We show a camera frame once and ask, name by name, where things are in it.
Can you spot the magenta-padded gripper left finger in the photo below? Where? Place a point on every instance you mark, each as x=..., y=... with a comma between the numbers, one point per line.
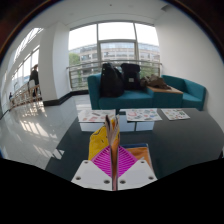
x=91, y=175

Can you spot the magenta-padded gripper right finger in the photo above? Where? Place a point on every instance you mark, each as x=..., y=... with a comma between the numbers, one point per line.
x=136, y=175

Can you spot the printed magazine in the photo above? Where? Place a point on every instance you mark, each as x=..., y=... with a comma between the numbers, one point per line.
x=143, y=115
x=175, y=114
x=95, y=115

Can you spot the teal sofa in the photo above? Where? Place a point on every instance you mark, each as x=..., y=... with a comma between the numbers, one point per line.
x=133, y=99

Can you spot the wooden sofa table top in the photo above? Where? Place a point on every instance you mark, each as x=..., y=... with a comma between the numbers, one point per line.
x=166, y=90

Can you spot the brown jacket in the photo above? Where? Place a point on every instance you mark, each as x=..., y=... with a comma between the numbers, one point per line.
x=154, y=81

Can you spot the large black backpack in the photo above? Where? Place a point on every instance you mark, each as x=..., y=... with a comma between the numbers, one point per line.
x=110, y=81

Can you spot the black backpack with label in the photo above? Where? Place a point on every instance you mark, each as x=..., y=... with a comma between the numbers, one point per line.
x=131, y=76

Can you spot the metal window railing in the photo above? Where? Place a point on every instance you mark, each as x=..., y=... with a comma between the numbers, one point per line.
x=78, y=71

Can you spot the person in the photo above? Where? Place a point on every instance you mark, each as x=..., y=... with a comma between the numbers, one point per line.
x=34, y=76
x=10, y=96

